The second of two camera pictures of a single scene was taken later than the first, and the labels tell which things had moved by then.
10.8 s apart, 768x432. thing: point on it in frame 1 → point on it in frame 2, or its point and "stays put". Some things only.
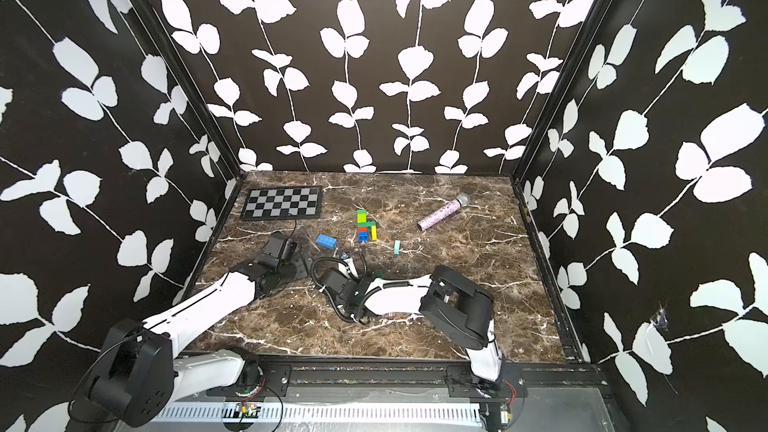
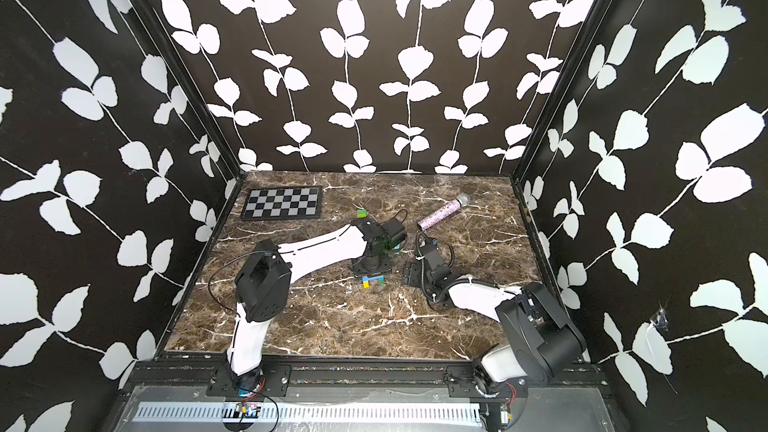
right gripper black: (362, 284) → (411, 271)
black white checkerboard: (282, 203) stays put
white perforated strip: (326, 412) stays put
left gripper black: (302, 269) → (361, 271)
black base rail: (521, 379) stays put
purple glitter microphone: (460, 202) stays put
